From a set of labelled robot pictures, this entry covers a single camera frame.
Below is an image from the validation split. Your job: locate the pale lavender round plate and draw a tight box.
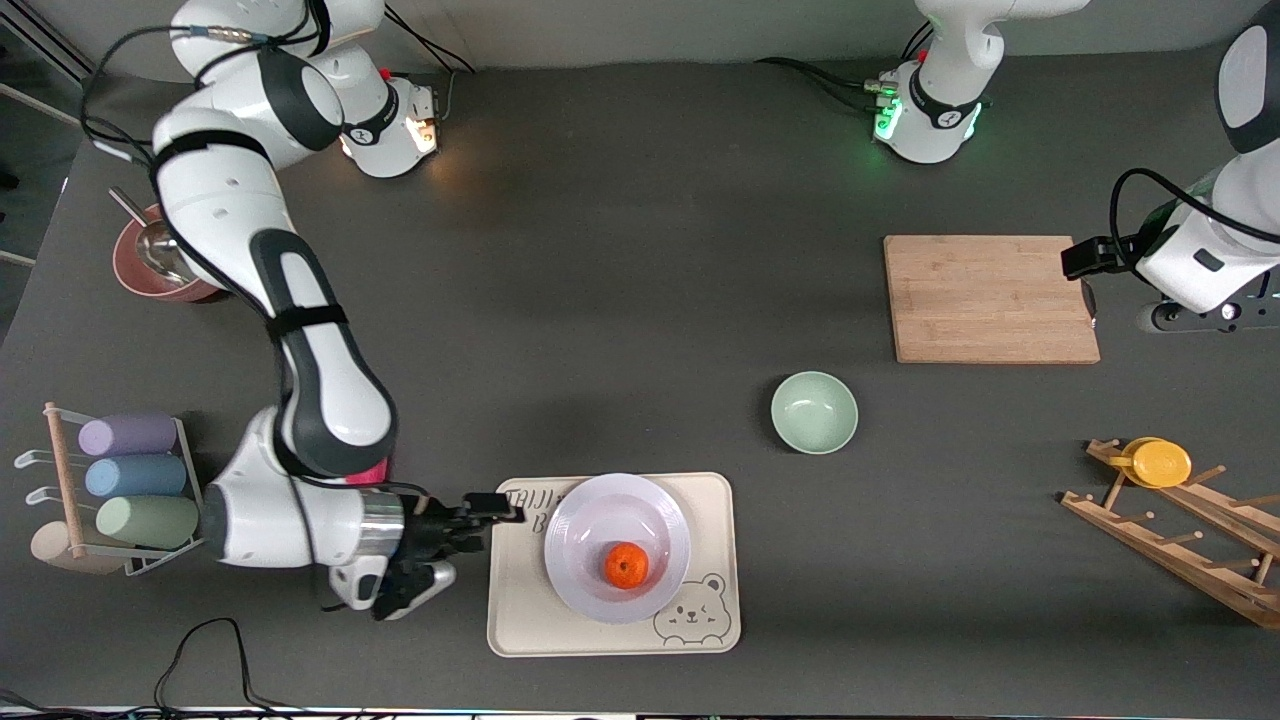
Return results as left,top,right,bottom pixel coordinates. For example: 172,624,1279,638
544,473,693,626

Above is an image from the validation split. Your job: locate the orange fruit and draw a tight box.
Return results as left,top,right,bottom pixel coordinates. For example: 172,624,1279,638
604,542,650,590

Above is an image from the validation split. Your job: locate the beige bear print tray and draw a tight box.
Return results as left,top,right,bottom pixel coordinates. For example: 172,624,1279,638
487,472,742,658

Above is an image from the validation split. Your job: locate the wooden cutting board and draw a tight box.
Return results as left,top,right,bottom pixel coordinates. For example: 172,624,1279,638
883,235,1102,365

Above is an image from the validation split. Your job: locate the yellow cup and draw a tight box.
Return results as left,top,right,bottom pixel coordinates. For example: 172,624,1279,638
1120,437,1193,489

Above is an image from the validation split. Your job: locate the green cup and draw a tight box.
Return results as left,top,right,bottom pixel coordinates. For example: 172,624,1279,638
96,495,201,549

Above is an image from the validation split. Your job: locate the wooden peg drying rack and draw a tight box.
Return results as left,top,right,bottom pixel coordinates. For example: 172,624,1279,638
1062,438,1280,629

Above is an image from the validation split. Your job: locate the blue cup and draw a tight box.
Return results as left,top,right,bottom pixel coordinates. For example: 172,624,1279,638
85,454,188,499

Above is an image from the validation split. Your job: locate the light green bowl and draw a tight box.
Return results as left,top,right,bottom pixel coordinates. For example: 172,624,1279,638
770,371,859,456

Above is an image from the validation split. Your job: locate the purple cup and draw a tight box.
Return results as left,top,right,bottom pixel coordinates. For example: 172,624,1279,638
78,413,179,458

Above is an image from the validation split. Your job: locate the wooden rack rod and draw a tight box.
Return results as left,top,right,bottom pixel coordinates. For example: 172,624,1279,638
44,402,86,559

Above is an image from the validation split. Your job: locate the beige cup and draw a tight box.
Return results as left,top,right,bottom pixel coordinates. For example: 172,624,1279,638
30,522,126,576

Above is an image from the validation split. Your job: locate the metal scoop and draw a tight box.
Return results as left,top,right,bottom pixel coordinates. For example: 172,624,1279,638
108,187,193,286

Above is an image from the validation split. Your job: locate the pink bowl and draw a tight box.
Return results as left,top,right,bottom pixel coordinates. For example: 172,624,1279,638
112,203,227,303

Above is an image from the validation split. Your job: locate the black table edge cable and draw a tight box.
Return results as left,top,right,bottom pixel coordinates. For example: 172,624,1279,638
0,618,301,717

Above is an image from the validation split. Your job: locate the white wire cup rack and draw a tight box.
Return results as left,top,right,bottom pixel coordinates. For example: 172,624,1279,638
15,405,214,578

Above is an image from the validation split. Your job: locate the black left arm base cable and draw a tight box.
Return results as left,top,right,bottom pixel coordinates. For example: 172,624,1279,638
755,57,883,113

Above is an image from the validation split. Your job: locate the black arm base cable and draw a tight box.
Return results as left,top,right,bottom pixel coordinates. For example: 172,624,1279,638
755,57,883,113
380,10,477,126

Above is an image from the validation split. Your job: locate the black right arm base cable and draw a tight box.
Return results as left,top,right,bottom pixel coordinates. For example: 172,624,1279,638
380,10,477,126

